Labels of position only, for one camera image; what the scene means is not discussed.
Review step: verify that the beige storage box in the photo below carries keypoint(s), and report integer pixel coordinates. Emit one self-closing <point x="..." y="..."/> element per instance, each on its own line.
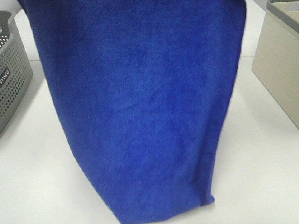
<point x="276" y="62"/>

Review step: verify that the blue microfibre towel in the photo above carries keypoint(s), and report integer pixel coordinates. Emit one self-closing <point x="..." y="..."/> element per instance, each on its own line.
<point x="141" y="89"/>

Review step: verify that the grey perforated plastic basket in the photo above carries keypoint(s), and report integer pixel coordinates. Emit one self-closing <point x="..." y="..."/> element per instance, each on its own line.
<point x="15" y="70"/>

